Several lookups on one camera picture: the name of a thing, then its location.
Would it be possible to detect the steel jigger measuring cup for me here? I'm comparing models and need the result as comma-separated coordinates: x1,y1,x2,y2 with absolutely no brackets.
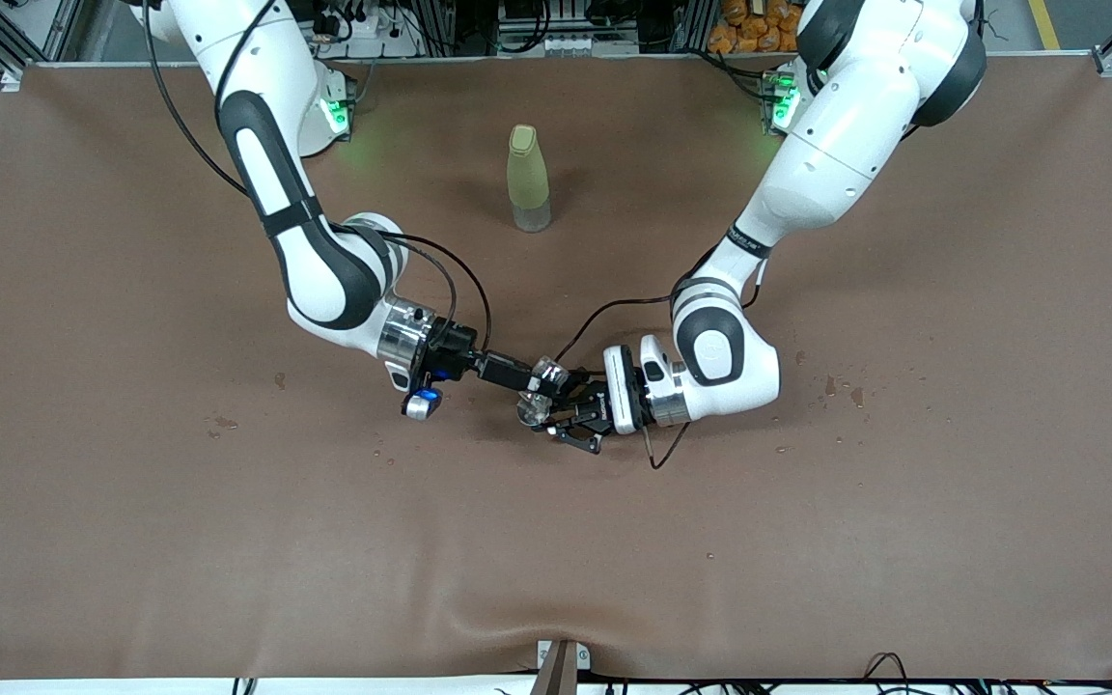
515,391,557,428

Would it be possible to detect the brown table cover mat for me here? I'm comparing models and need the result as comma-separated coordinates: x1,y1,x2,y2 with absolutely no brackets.
0,53,1112,681

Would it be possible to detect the yellow-green translucent bottle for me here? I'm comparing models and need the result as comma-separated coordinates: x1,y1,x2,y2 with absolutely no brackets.
506,124,553,234

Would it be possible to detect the white connector block row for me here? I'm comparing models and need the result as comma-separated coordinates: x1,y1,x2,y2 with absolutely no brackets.
498,34,639,56

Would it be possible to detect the white power strip with plugs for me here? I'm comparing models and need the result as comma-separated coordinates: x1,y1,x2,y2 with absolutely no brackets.
310,5,422,57

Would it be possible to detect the orange snack packet pile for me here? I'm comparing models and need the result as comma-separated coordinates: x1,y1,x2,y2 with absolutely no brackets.
708,0,818,54

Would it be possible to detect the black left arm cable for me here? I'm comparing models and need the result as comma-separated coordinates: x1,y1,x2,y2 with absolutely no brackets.
554,246,781,471

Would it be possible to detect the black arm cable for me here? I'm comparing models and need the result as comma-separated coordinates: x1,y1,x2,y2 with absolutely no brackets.
139,0,492,356
554,246,781,471

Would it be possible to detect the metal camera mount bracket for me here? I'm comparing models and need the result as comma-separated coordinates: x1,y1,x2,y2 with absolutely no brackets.
530,639,592,695

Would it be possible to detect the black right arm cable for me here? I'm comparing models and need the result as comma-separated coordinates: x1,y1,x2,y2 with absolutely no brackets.
139,0,492,356

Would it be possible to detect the black cable bundle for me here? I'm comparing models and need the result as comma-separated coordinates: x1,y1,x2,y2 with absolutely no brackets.
575,653,1112,695

